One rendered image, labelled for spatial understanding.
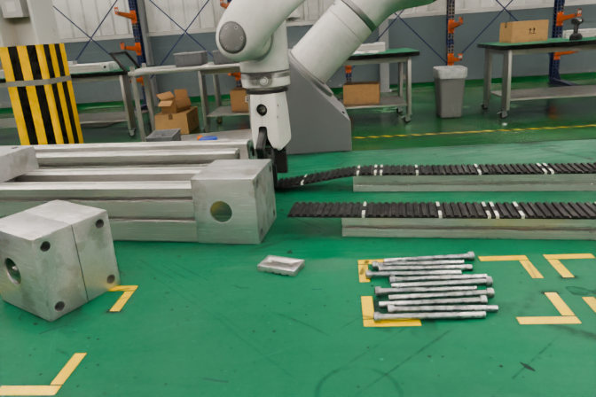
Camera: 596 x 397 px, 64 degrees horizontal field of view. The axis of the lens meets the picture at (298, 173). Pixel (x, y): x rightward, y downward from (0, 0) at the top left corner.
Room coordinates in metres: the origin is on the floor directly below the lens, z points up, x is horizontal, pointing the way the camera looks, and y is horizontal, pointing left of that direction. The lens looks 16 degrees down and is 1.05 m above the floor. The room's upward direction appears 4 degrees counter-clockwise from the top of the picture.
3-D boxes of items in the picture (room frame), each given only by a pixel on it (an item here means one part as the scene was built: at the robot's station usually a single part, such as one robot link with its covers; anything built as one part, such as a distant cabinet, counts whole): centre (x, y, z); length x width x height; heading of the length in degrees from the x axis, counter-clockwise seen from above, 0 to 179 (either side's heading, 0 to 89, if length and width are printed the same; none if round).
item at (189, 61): (3.89, 0.81, 0.50); 1.03 x 0.55 x 1.01; 96
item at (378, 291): (0.45, -0.13, 0.78); 0.11 x 0.01 x 0.01; 87
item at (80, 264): (0.52, 0.28, 0.83); 0.11 x 0.10 x 0.10; 146
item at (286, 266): (0.53, 0.03, 0.78); 0.05 x 0.03 x 0.01; 64
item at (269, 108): (0.85, 0.04, 0.92); 0.10 x 0.07 x 0.11; 168
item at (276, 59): (0.84, 0.05, 1.06); 0.09 x 0.08 x 0.13; 160
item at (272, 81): (0.85, 0.04, 0.98); 0.09 x 0.08 x 0.03; 168
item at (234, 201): (0.68, 0.09, 0.83); 0.12 x 0.09 x 0.10; 168
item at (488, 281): (0.46, -0.15, 0.78); 0.11 x 0.01 x 0.01; 86
